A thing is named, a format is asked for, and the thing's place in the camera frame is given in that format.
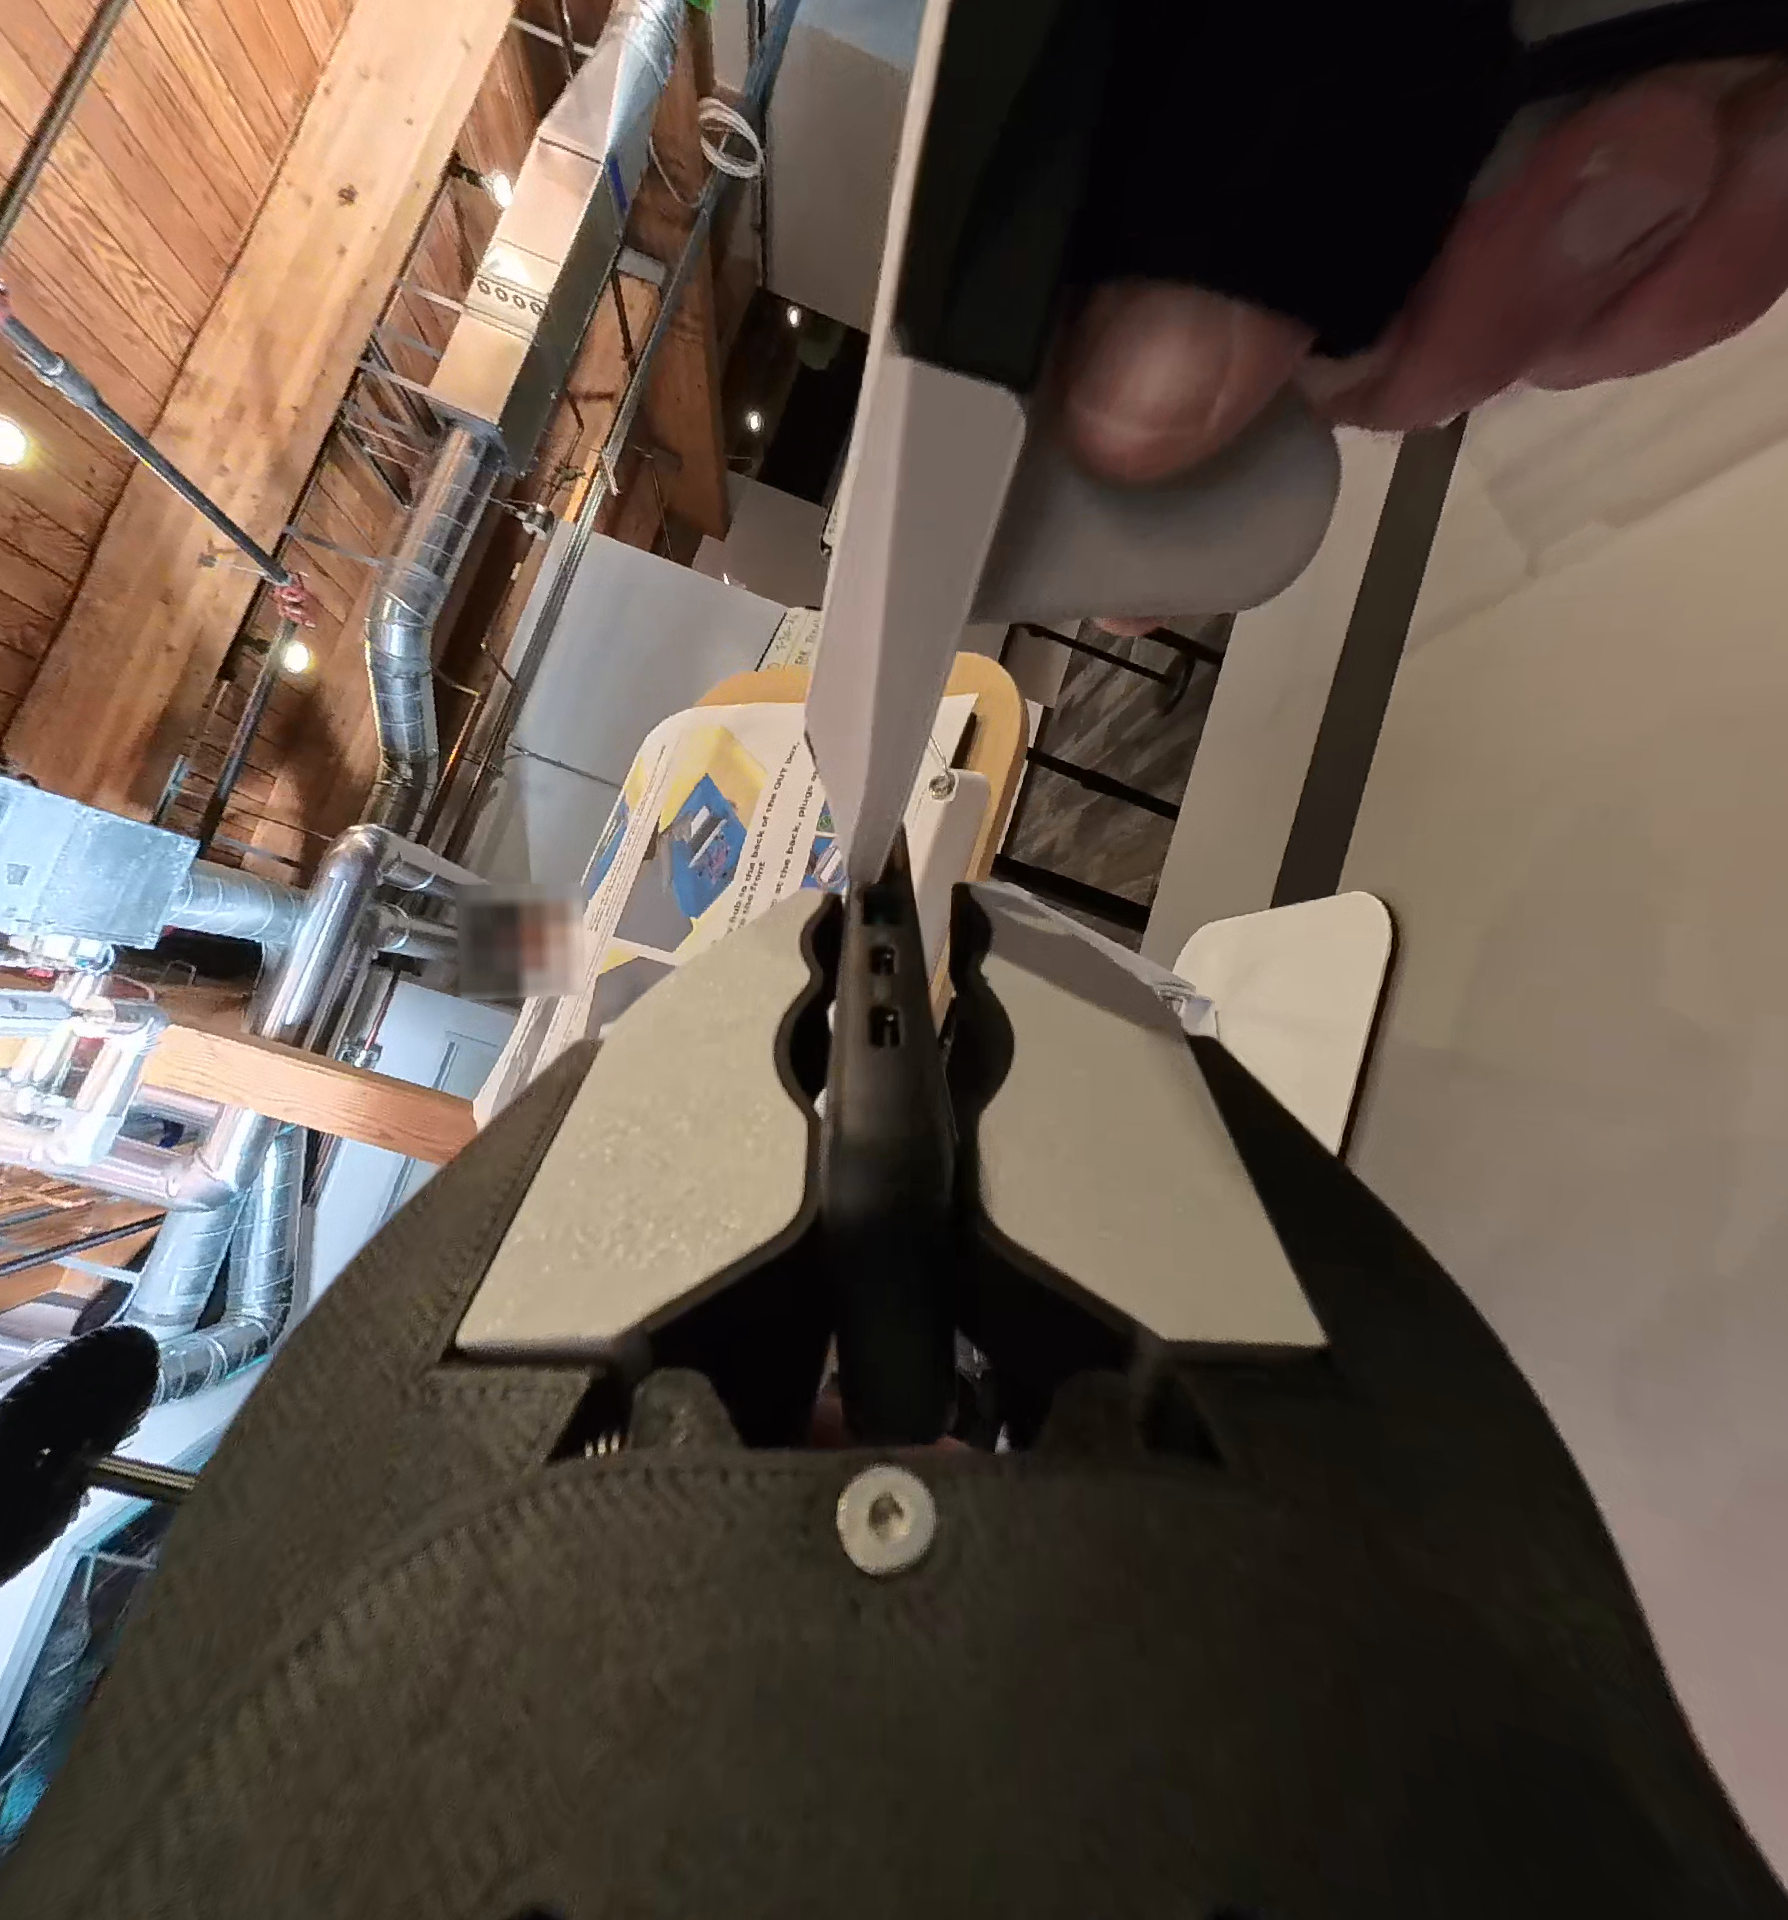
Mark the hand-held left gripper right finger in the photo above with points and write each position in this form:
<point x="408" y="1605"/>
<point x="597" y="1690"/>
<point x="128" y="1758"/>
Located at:
<point x="1150" y="1184"/>

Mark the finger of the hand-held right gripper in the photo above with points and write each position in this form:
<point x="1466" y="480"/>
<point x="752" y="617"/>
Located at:
<point x="894" y="449"/>

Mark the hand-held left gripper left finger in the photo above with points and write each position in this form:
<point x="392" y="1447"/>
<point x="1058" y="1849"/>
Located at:
<point x="639" y="1184"/>

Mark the black multi-port usb hub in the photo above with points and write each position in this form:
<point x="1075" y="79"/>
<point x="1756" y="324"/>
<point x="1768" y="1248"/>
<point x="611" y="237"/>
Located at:
<point x="887" y="1200"/>

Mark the person's right hand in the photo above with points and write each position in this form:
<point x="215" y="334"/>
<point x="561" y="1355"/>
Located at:
<point x="1585" y="225"/>

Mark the whiteboard with green writing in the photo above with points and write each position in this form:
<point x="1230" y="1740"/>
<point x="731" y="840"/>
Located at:
<point x="790" y="636"/>

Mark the printed instruction sheet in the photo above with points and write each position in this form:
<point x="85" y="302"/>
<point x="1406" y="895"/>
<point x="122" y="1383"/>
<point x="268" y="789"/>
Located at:
<point x="714" y="840"/>

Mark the cluster of silver pipes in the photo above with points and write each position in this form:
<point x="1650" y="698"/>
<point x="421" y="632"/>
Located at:
<point x="212" y="1245"/>

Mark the grey sprinkler pipe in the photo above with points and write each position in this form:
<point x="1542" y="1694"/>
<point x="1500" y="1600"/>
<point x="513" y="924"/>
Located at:
<point x="128" y="433"/>

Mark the rectangular metal duct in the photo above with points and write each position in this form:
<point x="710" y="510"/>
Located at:
<point x="566" y="225"/>

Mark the silver spiral air duct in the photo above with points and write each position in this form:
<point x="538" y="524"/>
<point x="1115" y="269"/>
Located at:
<point x="407" y="704"/>

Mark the foil-wrapped rectangular duct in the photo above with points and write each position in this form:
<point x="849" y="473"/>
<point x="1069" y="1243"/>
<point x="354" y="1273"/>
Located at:
<point x="55" y="856"/>

